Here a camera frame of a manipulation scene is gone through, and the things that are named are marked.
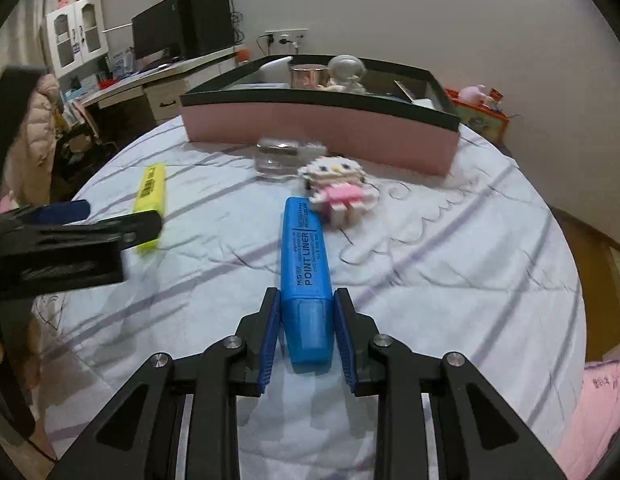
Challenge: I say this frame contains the white wall socket strip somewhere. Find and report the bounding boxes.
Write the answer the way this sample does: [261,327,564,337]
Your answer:
[264,28,308,47]

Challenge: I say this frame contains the orange-cap water bottle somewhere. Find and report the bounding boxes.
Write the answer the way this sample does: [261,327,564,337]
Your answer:
[235,49,252,64]

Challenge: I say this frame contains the white desk with drawers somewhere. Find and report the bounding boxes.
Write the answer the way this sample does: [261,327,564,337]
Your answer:
[80,44,245,124]

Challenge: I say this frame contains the red toy crate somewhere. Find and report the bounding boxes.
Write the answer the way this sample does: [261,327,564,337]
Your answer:
[446,87,510,145]

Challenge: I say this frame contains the pink plush toy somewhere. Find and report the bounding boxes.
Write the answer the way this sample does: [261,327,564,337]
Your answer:
[456,84,489,106]

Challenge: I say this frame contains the rose gold cup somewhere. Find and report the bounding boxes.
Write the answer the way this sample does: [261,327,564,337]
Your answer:
[290,64,330,89]

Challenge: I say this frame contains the black computer tower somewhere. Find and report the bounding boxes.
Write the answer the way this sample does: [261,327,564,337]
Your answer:
[178,0,235,58]

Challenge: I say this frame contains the silver white astronaut figure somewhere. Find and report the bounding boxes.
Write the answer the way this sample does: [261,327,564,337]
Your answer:
[325,54,366,94]

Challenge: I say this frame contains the clear plastic package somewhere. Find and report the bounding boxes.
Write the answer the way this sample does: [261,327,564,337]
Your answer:
[254,138,327,177]

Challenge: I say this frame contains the black computer monitor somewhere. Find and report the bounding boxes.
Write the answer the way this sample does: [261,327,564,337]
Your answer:
[131,0,186,73]

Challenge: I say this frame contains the white glass-door cabinet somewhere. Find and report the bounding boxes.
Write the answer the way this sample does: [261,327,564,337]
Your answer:
[45,0,108,78]

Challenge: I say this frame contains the pink box with black rim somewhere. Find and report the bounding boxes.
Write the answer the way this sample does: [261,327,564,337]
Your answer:
[181,54,460,177]

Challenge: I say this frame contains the blue highlighter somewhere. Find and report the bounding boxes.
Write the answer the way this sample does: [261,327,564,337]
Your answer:
[280,197,334,368]

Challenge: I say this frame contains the pink jacket on chair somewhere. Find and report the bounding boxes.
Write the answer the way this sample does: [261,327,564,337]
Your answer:
[4,74,62,206]

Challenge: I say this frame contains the yellow highlighter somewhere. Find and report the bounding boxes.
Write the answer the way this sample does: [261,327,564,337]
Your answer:
[132,161,168,255]

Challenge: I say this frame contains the pink bedding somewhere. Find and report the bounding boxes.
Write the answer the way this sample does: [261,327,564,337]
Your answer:
[555,359,620,479]

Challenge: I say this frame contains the pink block cat toy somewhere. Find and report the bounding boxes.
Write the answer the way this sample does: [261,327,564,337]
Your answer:
[297,156,380,229]

